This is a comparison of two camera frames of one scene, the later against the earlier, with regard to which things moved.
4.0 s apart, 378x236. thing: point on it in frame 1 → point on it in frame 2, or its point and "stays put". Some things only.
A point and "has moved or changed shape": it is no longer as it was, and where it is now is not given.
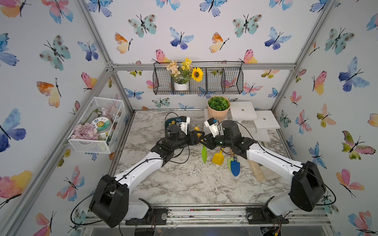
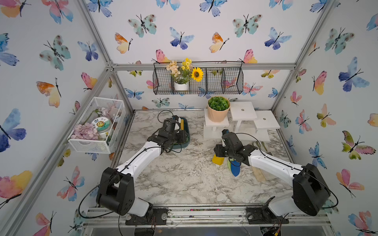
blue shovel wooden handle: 236,165 stays put
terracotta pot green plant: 218,107 stays put
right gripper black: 209,140 → 217,151
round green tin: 102,124 stays put
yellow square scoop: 218,158 stays put
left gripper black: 189,137 → 182,137
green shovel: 204,149 has moved or changed shape
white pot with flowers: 183,73 stays put
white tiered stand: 253,124 stays put
